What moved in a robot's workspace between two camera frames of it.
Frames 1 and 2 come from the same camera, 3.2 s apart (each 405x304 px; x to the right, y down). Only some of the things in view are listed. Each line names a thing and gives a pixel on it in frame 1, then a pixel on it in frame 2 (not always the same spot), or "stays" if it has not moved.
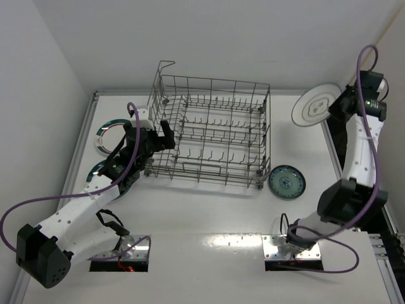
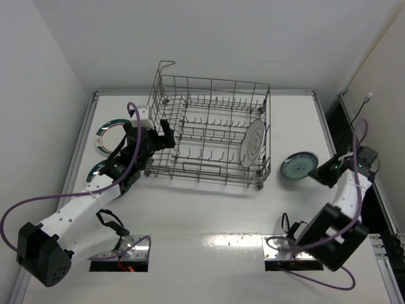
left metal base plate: (130, 247) stays
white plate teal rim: (97, 166) stays
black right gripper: (343, 103) → (321, 171)
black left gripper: (152, 141) stays
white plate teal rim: (311, 107) → (252, 144)
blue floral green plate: (286, 182) → (299, 165)
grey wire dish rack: (221, 130) stays
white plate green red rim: (109, 134) stays
